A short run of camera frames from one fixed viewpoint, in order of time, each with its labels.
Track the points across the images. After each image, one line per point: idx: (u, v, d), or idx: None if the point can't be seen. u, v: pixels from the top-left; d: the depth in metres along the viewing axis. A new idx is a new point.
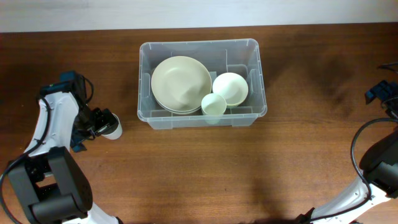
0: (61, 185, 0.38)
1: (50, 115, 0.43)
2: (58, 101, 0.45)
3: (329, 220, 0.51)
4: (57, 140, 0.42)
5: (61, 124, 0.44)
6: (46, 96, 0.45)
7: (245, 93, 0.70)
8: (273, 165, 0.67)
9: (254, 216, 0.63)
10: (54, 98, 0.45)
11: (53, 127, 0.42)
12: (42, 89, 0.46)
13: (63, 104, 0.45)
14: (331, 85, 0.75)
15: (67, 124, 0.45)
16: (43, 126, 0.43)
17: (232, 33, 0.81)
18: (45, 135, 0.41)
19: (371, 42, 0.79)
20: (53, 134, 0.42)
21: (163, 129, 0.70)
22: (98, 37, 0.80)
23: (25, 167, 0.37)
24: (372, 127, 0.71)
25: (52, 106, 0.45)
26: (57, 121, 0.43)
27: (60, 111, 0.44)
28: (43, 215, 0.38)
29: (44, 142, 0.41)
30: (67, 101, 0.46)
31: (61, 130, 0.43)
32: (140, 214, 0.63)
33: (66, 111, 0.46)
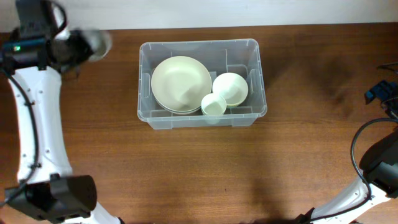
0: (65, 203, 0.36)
1: (33, 114, 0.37)
2: (35, 83, 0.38)
3: (329, 220, 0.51)
4: (52, 157, 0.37)
5: (50, 127, 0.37)
6: (21, 78, 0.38)
7: (245, 93, 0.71)
8: (273, 165, 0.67)
9: (254, 216, 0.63)
10: (28, 77, 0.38)
11: (45, 140, 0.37)
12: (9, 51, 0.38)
13: (44, 96, 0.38)
14: (331, 85, 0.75)
15: (56, 114, 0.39)
16: (30, 137, 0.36)
17: (232, 33, 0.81)
18: (37, 158, 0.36)
19: (372, 42, 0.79)
20: (46, 150, 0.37)
21: (163, 129, 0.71)
22: None
23: (28, 198, 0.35)
24: (372, 127, 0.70)
25: (32, 99, 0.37)
26: (45, 126, 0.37)
27: (43, 104, 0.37)
28: (53, 218, 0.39)
29: (40, 165, 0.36)
30: (49, 83, 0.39)
31: (55, 140, 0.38)
32: (140, 214, 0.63)
33: (51, 98, 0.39)
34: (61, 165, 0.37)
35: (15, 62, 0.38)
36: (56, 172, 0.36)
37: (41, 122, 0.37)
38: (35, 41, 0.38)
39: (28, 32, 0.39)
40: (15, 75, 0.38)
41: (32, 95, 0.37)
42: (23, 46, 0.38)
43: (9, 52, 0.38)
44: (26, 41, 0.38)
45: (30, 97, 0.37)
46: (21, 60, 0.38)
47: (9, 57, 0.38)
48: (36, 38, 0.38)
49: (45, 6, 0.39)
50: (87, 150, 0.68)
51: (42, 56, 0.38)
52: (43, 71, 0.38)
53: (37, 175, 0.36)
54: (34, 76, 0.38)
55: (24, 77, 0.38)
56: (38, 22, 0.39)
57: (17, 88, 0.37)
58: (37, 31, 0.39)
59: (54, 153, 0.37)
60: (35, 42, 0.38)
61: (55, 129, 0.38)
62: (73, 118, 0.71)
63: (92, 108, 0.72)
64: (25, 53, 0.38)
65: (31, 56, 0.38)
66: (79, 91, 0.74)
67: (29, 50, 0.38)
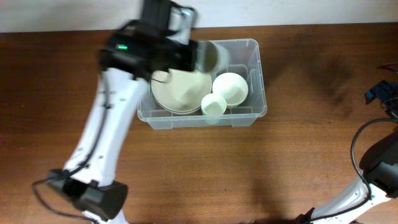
0: (93, 209, 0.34)
1: (106, 116, 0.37)
2: (120, 89, 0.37)
3: (329, 220, 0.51)
4: (102, 166, 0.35)
5: (115, 140, 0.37)
6: (109, 79, 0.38)
7: (245, 93, 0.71)
8: (273, 165, 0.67)
9: (254, 215, 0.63)
10: (117, 81, 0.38)
11: (104, 147, 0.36)
12: (112, 46, 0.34)
13: (123, 106, 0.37)
14: (331, 86, 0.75)
15: (122, 129, 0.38)
16: (94, 135, 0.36)
17: (232, 33, 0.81)
18: (89, 157, 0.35)
19: (373, 42, 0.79)
20: (100, 156, 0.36)
21: (163, 129, 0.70)
22: (99, 37, 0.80)
23: (64, 187, 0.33)
24: (372, 127, 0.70)
25: (111, 103, 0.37)
26: (109, 135, 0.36)
27: (117, 113, 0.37)
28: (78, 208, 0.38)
29: (87, 165, 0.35)
30: (129, 96, 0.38)
31: (111, 152, 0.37)
32: (140, 214, 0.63)
33: (126, 111, 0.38)
34: (106, 175, 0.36)
35: (115, 60, 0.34)
36: (97, 179, 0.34)
37: (109, 129, 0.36)
38: (143, 46, 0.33)
39: (139, 30, 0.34)
40: (109, 74, 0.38)
41: (112, 99, 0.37)
42: (130, 46, 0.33)
43: (112, 47, 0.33)
44: (133, 43, 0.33)
45: (110, 99, 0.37)
46: (121, 61, 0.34)
47: (112, 53, 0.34)
48: (145, 43, 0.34)
49: (167, 12, 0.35)
50: None
51: (141, 66, 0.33)
52: (132, 84, 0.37)
53: (79, 173, 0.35)
54: (120, 83, 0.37)
55: (114, 78, 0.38)
56: (155, 28, 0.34)
57: (105, 86, 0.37)
58: (148, 33, 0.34)
59: (106, 162, 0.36)
60: (142, 47, 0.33)
61: (117, 142, 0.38)
62: (74, 119, 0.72)
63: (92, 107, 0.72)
64: (127, 56, 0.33)
65: (130, 60, 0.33)
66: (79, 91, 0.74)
67: (131, 53, 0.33)
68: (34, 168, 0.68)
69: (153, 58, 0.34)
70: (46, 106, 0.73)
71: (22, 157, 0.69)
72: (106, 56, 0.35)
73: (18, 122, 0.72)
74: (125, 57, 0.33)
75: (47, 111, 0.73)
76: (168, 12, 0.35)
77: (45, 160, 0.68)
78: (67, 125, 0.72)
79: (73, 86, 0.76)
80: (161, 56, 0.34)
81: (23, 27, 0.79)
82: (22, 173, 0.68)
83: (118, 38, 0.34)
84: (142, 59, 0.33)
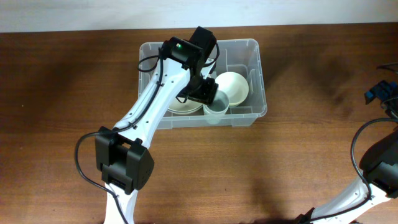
0: (130, 166, 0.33)
1: (157, 91, 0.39)
2: (170, 71, 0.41)
3: (329, 220, 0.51)
4: (147, 130, 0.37)
5: (159, 114, 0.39)
6: (163, 61, 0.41)
7: (245, 93, 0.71)
8: (273, 165, 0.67)
9: (254, 216, 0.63)
10: (171, 66, 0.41)
11: (150, 114, 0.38)
12: (171, 44, 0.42)
13: (172, 86, 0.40)
14: (331, 85, 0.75)
15: (166, 107, 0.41)
16: (144, 106, 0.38)
17: (232, 33, 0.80)
18: (138, 119, 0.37)
19: (372, 42, 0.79)
20: (146, 121, 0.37)
21: (163, 129, 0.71)
22: (98, 37, 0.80)
23: (109, 141, 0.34)
24: (372, 127, 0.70)
25: (163, 81, 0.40)
26: (157, 107, 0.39)
27: (168, 89, 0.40)
28: (106, 177, 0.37)
29: (135, 126, 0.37)
30: (177, 80, 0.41)
31: (155, 122, 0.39)
32: (140, 214, 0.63)
33: (173, 91, 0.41)
34: (147, 139, 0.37)
35: (169, 55, 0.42)
36: (142, 139, 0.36)
37: (158, 104, 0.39)
38: (193, 50, 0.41)
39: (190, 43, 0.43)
40: (164, 59, 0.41)
41: (164, 78, 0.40)
42: (183, 49, 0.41)
43: (173, 45, 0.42)
44: (188, 46, 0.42)
45: (163, 79, 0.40)
46: (174, 57, 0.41)
47: (170, 49, 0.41)
48: (194, 46, 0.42)
49: (212, 42, 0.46)
50: (87, 150, 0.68)
51: (190, 63, 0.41)
52: (183, 70, 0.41)
53: (126, 132, 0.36)
54: (170, 66, 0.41)
55: (168, 65, 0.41)
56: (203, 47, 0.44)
57: (160, 68, 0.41)
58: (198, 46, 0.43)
59: (150, 127, 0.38)
60: (191, 49, 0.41)
61: (160, 119, 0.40)
62: (74, 118, 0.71)
63: (91, 107, 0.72)
64: (179, 55, 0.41)
65: (181, 57, 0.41)
66: (79, 91, 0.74)
67: (185, 53, 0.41)
68: (32, 168, 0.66)
69: (195, 62, 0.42)
70: (45, 105, 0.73)
71: (20, 158, 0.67)
72: (163, 48, 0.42)
73: (17, 122, 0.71)
74: (180, 54, 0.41)
75: (47, 111, 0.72)
76: (211, 42, 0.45)
77: (43, 160, 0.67)
78: (67, 125, 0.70)
79: (71, 85, 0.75)
80: (199, 62, 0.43)
81: (23, 25, 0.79)
82: (19, 173, 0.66)
83: (175, 41, 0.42)
84: (193, 58, 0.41)
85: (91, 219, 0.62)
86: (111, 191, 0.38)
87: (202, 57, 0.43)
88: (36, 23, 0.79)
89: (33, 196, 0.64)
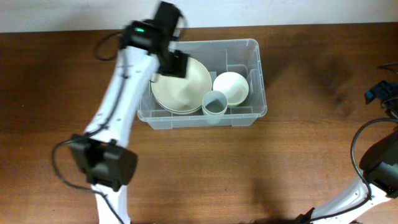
0: (112, 167, 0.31)
1: (124, 85, 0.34)
2: (134, 60, 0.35)
3: (329, 220, 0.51)
4: (121, 128, 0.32)
5: (133, 107, 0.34)
6: (125, 52, 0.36)
7: (245, 93, 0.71)
8: (273, 165, 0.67)
9: (254, 216, 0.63)
10: (134, 53, 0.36)
11: (120, 109, 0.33)
12: (129, 28, 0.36)
13: (140, 75, 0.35)
14: (331, 85, 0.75)
15: (138, 99, 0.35)
16: (112, 102, 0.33)
17: (232, 33, 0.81)
18: (109, 119, 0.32)
19: (372, 42, 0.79)
20: (118, 119, 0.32)
21: (163, 129, 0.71)
22: (98, 37, 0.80)
23: (85, 145, 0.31)
24: (372, 127, 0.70)
25: (129, 72, 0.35)
26: (128, 100, 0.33)
27: (137, 79, 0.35)
28: (91, 178, 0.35)
29: (107, 127, 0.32)
30: (144, 67, 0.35)
31: (129, 117, 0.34)
32: (140, 214, 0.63)
33: (144, 80, 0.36)
34: (124, 137, 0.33)
35: (130, 42, 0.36)
36: (115, 138, 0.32)
37: (128, 98, 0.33)
38: (157, 29, 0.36)
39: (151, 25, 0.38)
40: (126, 49, 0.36)
41: (130, 68, 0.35)
42: (145, 31, 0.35)
43: (130, 31, 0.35)
44: (150, 28, 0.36)
45: (128, 70, 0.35)
46: (136, 43, 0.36)
47: (129, 35, 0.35)
48: (157, 27, 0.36)
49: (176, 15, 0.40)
50: None
51: (155, 46, 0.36)
52: (148, 56, 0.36)
53: (99, 134, 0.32)
54: (133, 56, 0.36)
55: (130, 53, 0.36)
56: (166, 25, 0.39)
57: (122, 59, 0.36)
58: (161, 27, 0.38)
59: (124, 125, 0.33)
60: (154, 30, 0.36)
61: (134, 112, 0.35)
62: (74, 119, 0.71)
63: (91, 107, 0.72)
64: (142, 38, 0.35)
65: (143, 42, 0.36)
66: (79, 91, 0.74)
67: (147, 36, 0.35)
68: (32, 168, 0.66)
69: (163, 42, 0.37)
70: (45, 105, 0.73)
71: (20, 158, 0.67)
72: (124, 36, 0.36)
73: (18, 122, 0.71)
74: (142, 39, 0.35)
75: (47, 111, 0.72)
76: (176, 17, 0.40)
77: (44, 160, 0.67)
78: (67, 125, 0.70)
79: (71, 85, 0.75)
80: (167, 43, 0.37)
81: (23, 26, 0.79)
82: (19, 173, 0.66)
83: (135, 23, 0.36)
84: (157, 40, 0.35)
85: (91, 219, 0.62)
86: (98, 191, 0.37)
87: (168, 35, 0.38)
88: (36, 23, 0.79)
89: (33, 196, 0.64)
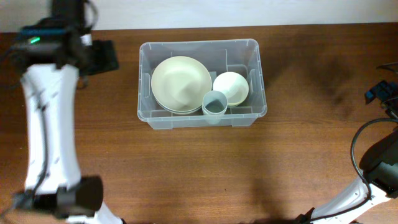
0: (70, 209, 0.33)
1: (43, 119, 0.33)
2: (46, 83, 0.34)
3: (329, 220, 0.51)
4: (63, 167, 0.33)
5: (65, 138, 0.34)
6: (27, 78, 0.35)
7: (245, 93, 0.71)
8: (273, 165, 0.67)
9: (254, 215, 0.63)
10: (43, 72, 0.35)
11: (54, 147, 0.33)
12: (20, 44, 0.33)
13: (58, 99, 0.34)
14: (331, 85, 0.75)
15: (68, 122, 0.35)
16: (41, 146, 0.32)
17: (232, 33, 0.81)
18: (44, 167, 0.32)
19: (372, 42, 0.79)
20: (56, 158, 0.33)
21: (163, 129, 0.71)
22: (98, 37, 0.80)
23: (33, 201, 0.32)
24: (372, 127, 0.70)
25: (45, 102, 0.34)
26: (55, 132, 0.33)
27: (56, 107, 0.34)
28: (64, 216, 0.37)
29: (48, 173, 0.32)
30: (61, 86, 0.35)
31: (66, 150, 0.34)
32: (140, 214, 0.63)
33: (65, 102, 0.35)
34: (71, 174, 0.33)
35: (27, 54, 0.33)
36: (63, 184, 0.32)
37: (55, 133, 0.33)
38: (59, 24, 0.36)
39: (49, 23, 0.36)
40: (28, 70, 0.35)
41: (45, 98, 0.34)
42: (43, 36, 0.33)
43: (24, 42, 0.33)
44: (46, 32, 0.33)
45: (42, 99, 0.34)
46: (34, 52, 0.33)
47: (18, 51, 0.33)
48: (57, 32, 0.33)
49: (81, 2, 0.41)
50: (87, 150, 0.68)
51: (60, 38, 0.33)
52: (56, 71, 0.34)
53: (44, 183, 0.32)
54: (48, 76, 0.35)
55: (37, 74, 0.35)
56: (68, 16, 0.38)
57: (33, 86, 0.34)
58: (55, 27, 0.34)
59: (63, 162, 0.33)
60: (53, 35, 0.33)
61: (69, 139, 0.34)
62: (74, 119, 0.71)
63: (91, 107, 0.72)
64: (44, 44, 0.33)
65: (46, 46, 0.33)
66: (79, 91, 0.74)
67: (50, 42, 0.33)
68: None
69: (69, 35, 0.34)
70: None
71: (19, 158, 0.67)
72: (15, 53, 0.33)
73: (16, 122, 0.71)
74: (40, 47, 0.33)
75: None
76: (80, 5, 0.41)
77: None
78: None
79: None
80: (77, 39, 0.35)
81: None
82: None
83: (25, 36, 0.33)
84: (61, 44, 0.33)
85: None
86: (74, 219, 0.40)
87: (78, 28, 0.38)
88: None
89: None
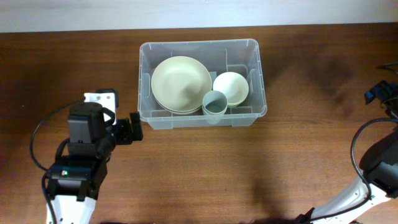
0: None
1: None
2: (69, 216, 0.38)
3: (329, 220, 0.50)
4: None
5: None
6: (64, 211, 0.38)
7: (245, 93, 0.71)
8: (273, 165, 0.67)
9: (254, 216, 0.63)
10: (67, 203, 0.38)
11: None
12: (53, 173, 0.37)
13: None
14: (331, 85, 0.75)
15: None
16: None
17: (232, 33, 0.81)
18: None
19: (372, 42, 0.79)
20: None
21: (163, 129, 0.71)
22: (98, 37, 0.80)
23: None
24: (372, 127, 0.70)
25: None
26: None
27: None
28: None
29: None
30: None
31: None
32: (140, 214, 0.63)
33: None
34: None
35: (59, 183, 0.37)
36: None
37: None
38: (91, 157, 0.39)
39: (79, 147, 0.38)
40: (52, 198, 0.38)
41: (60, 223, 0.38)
42: (73, 170, 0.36)
43: (56, 175, 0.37)
44: (79, 166, 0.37)
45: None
46: (68, 183, 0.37)
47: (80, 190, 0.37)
48: (84, 166, 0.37)
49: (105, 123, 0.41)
50: None
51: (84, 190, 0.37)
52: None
53: None
54: (73, 206, 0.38)
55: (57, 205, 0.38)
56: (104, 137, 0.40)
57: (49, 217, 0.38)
58: (86, 150, 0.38)
59: None
60: (83, 167, 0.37)
61: None
62: None
63: None
64: (74, 178, 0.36)
65: (75, 182, 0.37)
66: (79, 91, 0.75)
67: (78, 176, 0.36)
68: (32, 168, 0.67)
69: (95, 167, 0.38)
70: (45, 105, 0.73)
71: (20, 158, 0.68)
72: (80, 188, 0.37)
73: (18, 122, 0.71)
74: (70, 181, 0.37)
75: (48, 111, 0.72)
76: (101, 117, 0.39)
77: (45, 160, 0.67)
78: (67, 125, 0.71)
79: (71, 85, 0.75)
80: (99, 170, 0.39)
81: (22, 26, 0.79)
82: (20, 173, 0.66)
83: (64, 166, 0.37)
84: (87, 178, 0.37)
85: (91, 218, 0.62)
86: None
87: (106, 141, 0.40)
88: (35, 25, 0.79)
89: (32, 196, 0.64)
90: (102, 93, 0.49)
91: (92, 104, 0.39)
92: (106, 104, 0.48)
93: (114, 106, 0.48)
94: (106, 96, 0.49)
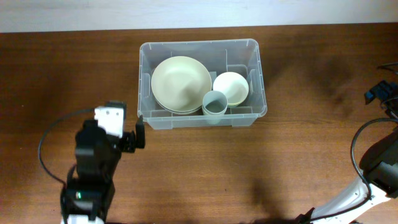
0: None
1: None
2: None
3: (329, 220, 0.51)
4: None
5: None
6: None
7: (245, 93, 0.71)
8: (273, 165, 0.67)
9: (254, 216, 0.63)
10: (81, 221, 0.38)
11: None
12: (66, 195, 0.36)
13: None
14: (331, 86, 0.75)
15: None
16: None
17: (232, 33, 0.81)
18: None
19: (372, 42, 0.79)
20: None
21: (163, 129, 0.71)
22: (98, 37, 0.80)
23: None
24: (372, 127, 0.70)
25: None
26: None
27: None
28: None
29: None
30: None
31: None
32: (140, 214, 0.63)
33: None
34: None
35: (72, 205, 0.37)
36: None
37: None
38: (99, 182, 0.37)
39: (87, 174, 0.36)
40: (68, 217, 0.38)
41: None
42: (85, 194, 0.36)
43: (70, 197, 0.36)
44: (90, 191, 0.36)
45: None
46: (80, 205, 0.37)
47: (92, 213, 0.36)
48: (94, 191, 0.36)
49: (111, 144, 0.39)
50: None
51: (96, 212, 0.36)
52: None
53: None
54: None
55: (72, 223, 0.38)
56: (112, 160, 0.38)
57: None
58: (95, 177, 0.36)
59: None
60: (94, 190, 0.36)
61: None
62: (74, 119, 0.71)
63: (91, 107, 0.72)
64: (86, 201, 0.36)
65: (87, 204, 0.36)
66: (79, 91, 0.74)
67: (89, 200, 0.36)
68: (32, 168, 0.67)
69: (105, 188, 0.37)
70: (45, 105, 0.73)
71: (20, 158, 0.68)
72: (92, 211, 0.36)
73: (18, 122, 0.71)
74: (83, 204, 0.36)
75: (48, 111, 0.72)
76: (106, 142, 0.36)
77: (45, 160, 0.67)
78: (67, 125, 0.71)
79: (71, 85, 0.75)
80: (107, 193, 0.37)
81: (22, 26, 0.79)
82: (20, 173, 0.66)
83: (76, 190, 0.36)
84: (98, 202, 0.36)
85: None
86: None
87: (112, 163, 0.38)
88: (35, 25, 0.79)
89: (32, 196, 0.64)
90: (111, 108, 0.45)
91: (96, 129, 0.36)
92: (111, 121, 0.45)
93: (120, 124, 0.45)
94: (114, 112, 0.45)
